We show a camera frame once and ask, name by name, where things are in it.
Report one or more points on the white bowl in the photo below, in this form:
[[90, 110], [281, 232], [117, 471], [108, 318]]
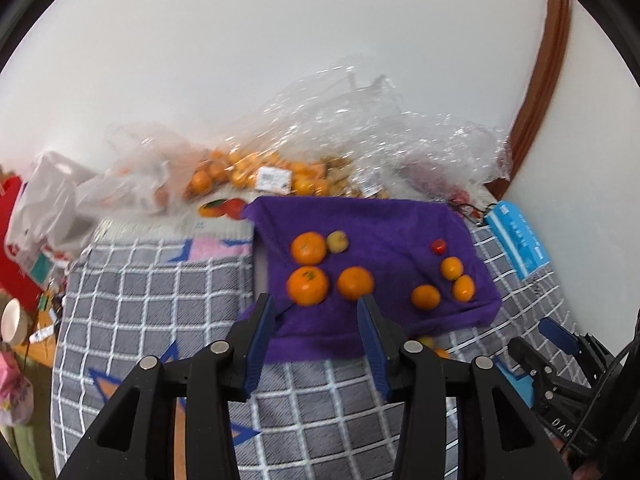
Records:
[[12, 320]]

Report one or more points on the orange mandarin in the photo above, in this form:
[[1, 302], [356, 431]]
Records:
[[355, 282], [308, 248], [441, 353]]

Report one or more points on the crinkled clear plastic bag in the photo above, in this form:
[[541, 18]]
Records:
[[375, 125]]

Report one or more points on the grey checked blanket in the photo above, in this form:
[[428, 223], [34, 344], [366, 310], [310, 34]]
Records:
[[150, 300]]

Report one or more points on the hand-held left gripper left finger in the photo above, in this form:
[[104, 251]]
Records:
[[257, 345]]

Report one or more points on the purple towel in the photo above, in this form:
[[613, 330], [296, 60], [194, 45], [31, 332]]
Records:
[[390, 240]]

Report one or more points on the yellow-green mandarin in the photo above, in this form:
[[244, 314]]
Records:
[[338, 241]]

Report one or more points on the clear bag with white label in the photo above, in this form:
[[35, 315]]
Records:
[[135, 160]]

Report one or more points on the pale yellow kumquat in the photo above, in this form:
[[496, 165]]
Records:
[[426, 342]]

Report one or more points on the round orange kumquat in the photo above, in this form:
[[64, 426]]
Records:
[[451, 267], [425, 296]]

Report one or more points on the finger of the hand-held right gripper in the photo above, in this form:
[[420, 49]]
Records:
[[570, 340], [535, 365]]

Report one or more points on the pink patterned bag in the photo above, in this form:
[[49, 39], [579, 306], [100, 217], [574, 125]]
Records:
[[15, 395]]

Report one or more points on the large orange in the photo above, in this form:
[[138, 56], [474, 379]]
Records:
[[307, 285]]

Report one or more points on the pile of brown longans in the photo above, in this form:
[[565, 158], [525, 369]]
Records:
[[345, 175]]

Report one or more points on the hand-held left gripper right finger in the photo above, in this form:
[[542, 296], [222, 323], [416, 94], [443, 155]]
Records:
[[372, 345]]

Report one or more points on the white plastic bag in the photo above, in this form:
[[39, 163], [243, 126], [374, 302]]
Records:
[[45, 200]]

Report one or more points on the oblong orange kumquat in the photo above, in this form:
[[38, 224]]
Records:
[[464, 288]]

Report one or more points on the brown wooden frame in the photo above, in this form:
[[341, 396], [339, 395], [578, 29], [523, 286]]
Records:
[[550, 60]]

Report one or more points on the pile of bagged cherry tomatoes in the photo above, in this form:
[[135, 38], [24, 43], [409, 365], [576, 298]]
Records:
[[457, 194]]

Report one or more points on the red cherry tomato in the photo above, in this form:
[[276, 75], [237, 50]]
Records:
[[438, 246]]

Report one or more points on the blue tissue pack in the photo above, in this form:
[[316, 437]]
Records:
[[517, 240]]

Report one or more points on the red bag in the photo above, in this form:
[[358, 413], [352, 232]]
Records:
[[7, 210]]

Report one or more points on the pile of bagged kumquats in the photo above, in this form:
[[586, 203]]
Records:
[[240, 172]]

